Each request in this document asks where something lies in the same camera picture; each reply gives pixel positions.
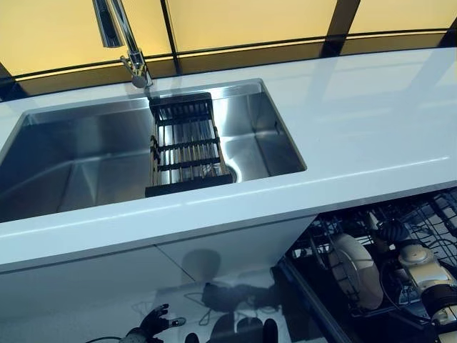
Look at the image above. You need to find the black robot right foot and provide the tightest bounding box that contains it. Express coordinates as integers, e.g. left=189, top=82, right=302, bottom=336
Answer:
left=261, top=317, right=278, bottom=343

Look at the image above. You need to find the dishwasher lower wire rack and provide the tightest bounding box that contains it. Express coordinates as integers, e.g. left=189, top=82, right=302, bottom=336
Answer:
left=291, top=212, right=433, bottom=321

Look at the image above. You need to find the built-in dishwasher housing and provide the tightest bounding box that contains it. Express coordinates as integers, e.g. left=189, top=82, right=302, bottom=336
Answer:
left=278, top=187, right=457, bottom=343

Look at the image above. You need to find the beige ceramic plate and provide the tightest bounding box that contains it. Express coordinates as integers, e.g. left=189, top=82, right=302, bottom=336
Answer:
left=328, top=232, right=386, bottom=312

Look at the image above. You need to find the chrome kitchen faucet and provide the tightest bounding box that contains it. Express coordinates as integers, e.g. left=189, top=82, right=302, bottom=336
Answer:
left=91, top=0, right=154, bottom=90

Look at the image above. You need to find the yellow window with dark frame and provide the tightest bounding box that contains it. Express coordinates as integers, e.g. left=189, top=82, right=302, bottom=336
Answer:
left=0, top=0, right=457, bottom=103

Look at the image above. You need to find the stainless steel sink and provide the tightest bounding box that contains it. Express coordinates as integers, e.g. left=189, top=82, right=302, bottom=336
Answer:
left=0, top=77, right=308, bottom=223

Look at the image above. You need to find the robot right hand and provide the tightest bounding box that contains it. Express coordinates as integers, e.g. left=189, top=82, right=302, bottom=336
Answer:
left=367, top=212, right=408, bottom=245

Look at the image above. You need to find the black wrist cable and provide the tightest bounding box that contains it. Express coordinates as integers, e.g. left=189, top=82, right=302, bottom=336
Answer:
left=84, top=334, right=126, bottom=343
left=377, top=259, right=431, bottom=319

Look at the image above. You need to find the black dish rack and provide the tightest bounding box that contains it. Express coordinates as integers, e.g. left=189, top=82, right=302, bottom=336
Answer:
left=144, top=91, right=233, bottom=198

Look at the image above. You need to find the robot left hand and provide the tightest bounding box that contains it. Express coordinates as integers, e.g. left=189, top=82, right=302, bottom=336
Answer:
left=139, top=303, right=187, bottom=339

